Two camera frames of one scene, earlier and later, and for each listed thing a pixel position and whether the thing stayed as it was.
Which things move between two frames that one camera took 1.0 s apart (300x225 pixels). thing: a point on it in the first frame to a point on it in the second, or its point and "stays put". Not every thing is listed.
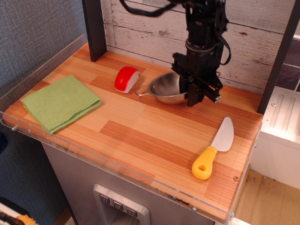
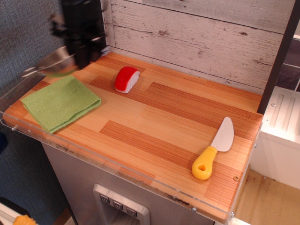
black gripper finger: x=195 y=95 to x=83 y=54
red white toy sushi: x=126 y=78 stays put
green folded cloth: x=60 y=103 stays put
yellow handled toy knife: x=202 y=168 stays put
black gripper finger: x=183 y=84 to x=71 y=46
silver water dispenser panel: x=114 y=209 stays put
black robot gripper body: x=200 y=65 to x=81 y=23
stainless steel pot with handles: x=165 y=87 to x=61 y=62
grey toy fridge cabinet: x=100 y=195 stays put
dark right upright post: x=280 y=56 stays put
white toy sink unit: x=276 y=150 stays put
